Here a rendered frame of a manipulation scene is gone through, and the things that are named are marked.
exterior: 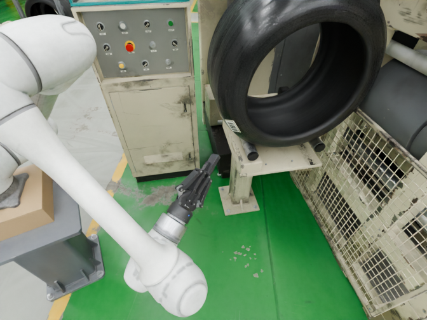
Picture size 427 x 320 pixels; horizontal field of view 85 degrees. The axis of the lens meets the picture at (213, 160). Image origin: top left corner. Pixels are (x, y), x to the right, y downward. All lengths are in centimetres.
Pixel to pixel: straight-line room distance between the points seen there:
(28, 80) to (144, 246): 41
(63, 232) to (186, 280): 74
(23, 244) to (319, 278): 154
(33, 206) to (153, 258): 73
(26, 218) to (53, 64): 71
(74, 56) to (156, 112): 99
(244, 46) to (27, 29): 48
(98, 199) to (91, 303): 122
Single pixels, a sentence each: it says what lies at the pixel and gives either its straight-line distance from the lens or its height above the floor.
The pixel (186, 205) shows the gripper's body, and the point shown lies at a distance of 73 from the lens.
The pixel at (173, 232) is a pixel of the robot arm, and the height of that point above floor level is 92.
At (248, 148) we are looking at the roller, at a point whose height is 92.
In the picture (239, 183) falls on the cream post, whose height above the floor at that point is 27.
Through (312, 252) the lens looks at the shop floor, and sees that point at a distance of 180.
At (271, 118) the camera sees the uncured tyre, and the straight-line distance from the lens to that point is 113.
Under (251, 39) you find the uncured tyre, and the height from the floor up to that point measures 132.
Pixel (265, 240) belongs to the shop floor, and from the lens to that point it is 175.
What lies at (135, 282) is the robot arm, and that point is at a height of 88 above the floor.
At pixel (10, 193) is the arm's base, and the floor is 78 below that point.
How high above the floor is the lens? 154
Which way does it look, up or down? 45 degrees down
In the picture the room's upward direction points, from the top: straight up
